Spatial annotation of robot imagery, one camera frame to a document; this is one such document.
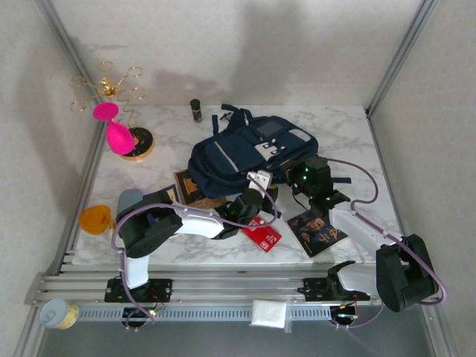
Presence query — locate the orange heart-shaped dish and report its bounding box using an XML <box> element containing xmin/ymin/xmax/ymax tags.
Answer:
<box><xmin>78</xmin><ymin>205</ymin><xmax>112</xmax><ymax>236</ymax></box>

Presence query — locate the aluminium side rail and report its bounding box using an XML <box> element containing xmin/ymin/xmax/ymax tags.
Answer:
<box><xmin>13</xmin><ymin>120</ymin><xmax>109</xmax><ymax>357</ymax></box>
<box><xmin>366</xmin><ymin>111</ymin><xmax>460</xmax><ymax>357</ymax></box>

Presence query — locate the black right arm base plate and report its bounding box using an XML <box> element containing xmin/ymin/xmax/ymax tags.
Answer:
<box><xmin>303</xmin><ymin>277</ymin><xmax>372</xmax><ymax>302</ymax></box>

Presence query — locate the navy blue backpack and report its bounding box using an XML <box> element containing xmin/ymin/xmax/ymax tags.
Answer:
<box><xmin>187</xmin><ymin>103</ymin><xmax>353</xmax><ymax>200</ymax></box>

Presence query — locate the aluminium frame rail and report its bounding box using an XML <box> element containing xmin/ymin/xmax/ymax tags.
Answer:
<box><xmin>25</xmin><ymin>260</ymin><xmax>442</xmax><ymax>308</ymax></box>

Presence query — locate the brown hardcover book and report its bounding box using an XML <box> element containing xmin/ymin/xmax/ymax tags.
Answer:
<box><xmin>173</xmin><ymin>169</ymin><xmax>228</xmax><ymax>210</ymax></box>

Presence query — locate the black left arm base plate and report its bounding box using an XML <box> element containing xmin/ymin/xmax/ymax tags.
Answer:
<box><xmin>104</xmin><ymin>277</ymin><xmax>174</xmax><ymax>303</ymax></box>

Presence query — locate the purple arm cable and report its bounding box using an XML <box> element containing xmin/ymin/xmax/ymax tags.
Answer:
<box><xmin>111</xmin><ymin>174</ymin><xmax>283</xmax><ymax>332</ymax></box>
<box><xmin>327</xmin><ymin>158</ymin><xmax>447</xmax><ymax>332</ymax></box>

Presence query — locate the grey slotted cable tray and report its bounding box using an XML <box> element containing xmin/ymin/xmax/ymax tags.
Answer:
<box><xmin>76</xmin><ymin>305</ymin><xmax>358</xmax><ymax>323</ymax></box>

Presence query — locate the small dark spice jar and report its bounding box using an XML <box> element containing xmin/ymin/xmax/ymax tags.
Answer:
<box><xmin>189</xmin><ymin>98</ymin><xmax>205</xmax><ymax>123</ymax></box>

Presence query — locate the dark book with portrait cover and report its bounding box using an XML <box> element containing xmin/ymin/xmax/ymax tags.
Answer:
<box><xmin>286</xmin><ymin>210</ymin><xmax>350</xmax><ymax>260</ymax></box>

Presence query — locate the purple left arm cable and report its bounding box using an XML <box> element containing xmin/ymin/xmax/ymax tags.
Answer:
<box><xmin>111</xmin><ymin>174</ymin><xmax>283</xmax><ymax>332</ymax></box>

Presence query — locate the red pencil case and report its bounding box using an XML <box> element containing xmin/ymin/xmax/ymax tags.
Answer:
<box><xmin>240</xmin><ymin>213</ymin><xmax>283</xmax><ymax>254</ymax></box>

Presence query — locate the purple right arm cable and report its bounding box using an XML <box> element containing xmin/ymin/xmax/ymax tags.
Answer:
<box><xmin>327</xmin><ymin>158</ymin><xmax>447</xmax><ymax>332</ymax></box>

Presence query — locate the aluminium frame post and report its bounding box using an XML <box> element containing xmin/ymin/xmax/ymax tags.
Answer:
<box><xmin>364</xmin><ymin>0</ymin><xmax>443</xmax><ymax>119</ymax></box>
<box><xmin>35</xmin><ymin>0</ymin><xmax>109</xmax><ymax>126</ymax></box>

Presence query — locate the tin can with yellow label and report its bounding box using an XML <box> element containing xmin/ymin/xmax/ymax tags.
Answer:
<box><xmin>39</xmin><ymin>297</ymin><xmax>80</xmax><ymax>330</ymax></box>

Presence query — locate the gold wire jewelry stand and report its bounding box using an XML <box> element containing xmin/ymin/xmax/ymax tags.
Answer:
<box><xmin>68</xmin><ymin>61</ymin><xmax>155</xmax><ymax>163</ymax></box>

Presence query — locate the white filled plastic bag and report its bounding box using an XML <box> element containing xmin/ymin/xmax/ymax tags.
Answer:
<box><xmin>249</xmin><ymin>299</ymin><xmax>293</xmax><ymax>333</ymax></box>

